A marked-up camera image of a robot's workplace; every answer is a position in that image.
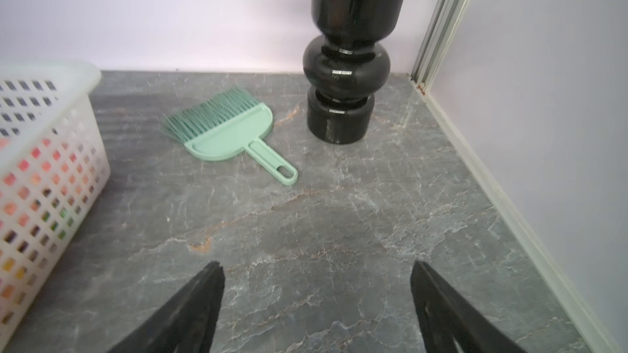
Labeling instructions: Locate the white plastic perforated basket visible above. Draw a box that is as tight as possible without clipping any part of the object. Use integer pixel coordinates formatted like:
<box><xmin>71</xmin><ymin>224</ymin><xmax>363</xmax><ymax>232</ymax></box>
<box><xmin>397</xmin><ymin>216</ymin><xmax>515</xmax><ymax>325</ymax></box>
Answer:
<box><xmin>1</xmin><ymin>58</ymin><xmax>111</xmax><ymax>346</ymax></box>

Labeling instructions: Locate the green hand brush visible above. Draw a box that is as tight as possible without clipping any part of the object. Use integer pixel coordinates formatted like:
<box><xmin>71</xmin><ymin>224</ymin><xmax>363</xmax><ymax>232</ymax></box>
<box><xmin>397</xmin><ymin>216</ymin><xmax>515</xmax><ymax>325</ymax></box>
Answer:
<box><xmin>162</xmin><ymin>87</ymin><xmax>299</xmax><ymax>186</ymax></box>

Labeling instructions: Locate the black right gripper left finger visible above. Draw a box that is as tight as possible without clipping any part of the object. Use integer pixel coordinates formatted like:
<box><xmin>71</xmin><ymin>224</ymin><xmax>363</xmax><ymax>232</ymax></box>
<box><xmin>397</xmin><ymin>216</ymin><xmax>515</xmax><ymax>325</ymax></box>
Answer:
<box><xmin>110</xmin><ymin>261</ymin><xmax>226</xmax><ymax>352</ymax></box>

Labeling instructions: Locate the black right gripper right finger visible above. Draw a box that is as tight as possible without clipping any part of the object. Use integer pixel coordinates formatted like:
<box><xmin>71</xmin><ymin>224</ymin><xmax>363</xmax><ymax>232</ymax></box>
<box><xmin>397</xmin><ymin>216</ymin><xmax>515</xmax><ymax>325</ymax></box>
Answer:
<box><xmin>410</xmin><ymin>261</ymin><xmax>523</xmax><ymax>353</ymax></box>

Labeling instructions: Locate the black plant vase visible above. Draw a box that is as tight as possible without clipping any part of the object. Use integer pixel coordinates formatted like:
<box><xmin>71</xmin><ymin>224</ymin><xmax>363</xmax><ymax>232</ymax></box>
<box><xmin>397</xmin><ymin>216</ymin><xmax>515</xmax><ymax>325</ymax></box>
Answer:
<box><xmin>303</xmin><ymin>0</ymin><xmax>404</xmax><ymax>145</ymax></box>

